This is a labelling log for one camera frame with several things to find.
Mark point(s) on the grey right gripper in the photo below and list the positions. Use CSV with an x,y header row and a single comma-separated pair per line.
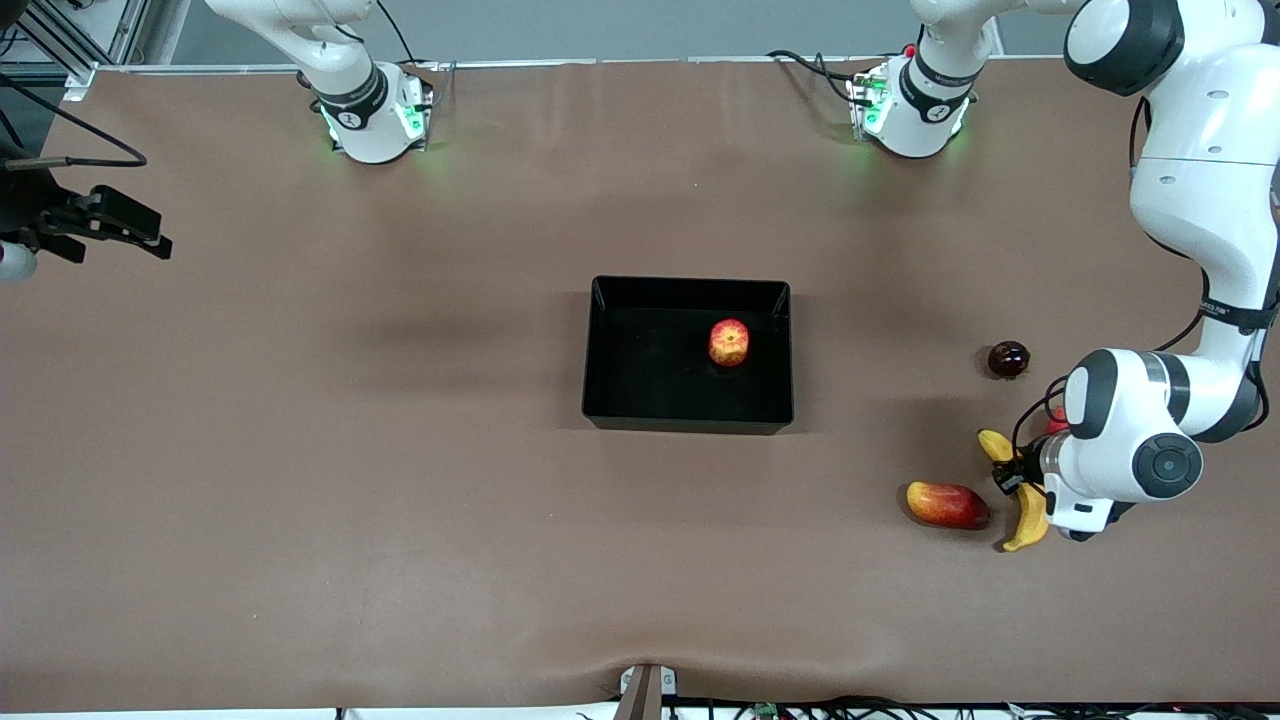
x,y
28,206

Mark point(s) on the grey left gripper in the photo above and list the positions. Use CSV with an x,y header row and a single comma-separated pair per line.
x,y
1021,468

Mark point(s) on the yellow banana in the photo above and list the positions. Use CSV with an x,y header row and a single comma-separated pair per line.
x,y
1030,520

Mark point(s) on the red yellow apple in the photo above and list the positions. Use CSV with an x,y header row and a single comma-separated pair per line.
x,y
729,342

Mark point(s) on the black plastic box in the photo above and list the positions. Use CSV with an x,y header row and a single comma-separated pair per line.
x,y
650,380

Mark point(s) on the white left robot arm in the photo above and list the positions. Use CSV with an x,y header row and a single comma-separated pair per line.
x,y
1210,150

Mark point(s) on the red pomegranate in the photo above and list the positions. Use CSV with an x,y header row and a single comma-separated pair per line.
x,y
1056,425

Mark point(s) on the red yellow mango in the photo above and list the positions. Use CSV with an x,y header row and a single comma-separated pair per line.
x,y
945,505

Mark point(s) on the dark purple plum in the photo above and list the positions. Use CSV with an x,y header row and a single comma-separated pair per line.
x,y
1008,359

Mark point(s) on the aluminium frame with dark bars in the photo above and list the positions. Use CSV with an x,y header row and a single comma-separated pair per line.
x,y
125,30

